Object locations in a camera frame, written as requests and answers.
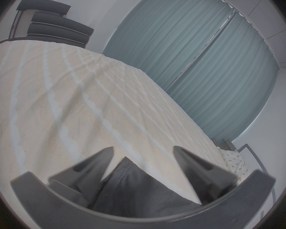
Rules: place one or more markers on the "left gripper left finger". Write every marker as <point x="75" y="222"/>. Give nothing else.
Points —
<point x="85" y="185"/>

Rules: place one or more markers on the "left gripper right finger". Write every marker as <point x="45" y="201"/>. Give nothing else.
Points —
<point x="205" y="182"/>

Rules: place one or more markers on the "black T-shirt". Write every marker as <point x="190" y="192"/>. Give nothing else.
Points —
<point x="138" y="194"/>

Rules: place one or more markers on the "bed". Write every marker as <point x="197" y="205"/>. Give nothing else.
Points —
<point x="73" y="99"/>

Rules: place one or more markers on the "white printed pillow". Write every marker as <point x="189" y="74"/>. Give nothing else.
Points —
<point x="236" y="163"/>

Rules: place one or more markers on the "grey bedside table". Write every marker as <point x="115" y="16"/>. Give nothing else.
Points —
<point x="224" y="144"/>

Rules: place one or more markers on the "blue-green curtain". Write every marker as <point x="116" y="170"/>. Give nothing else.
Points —
<point x="171" y="32"/>
<point x="228" y="80"/>

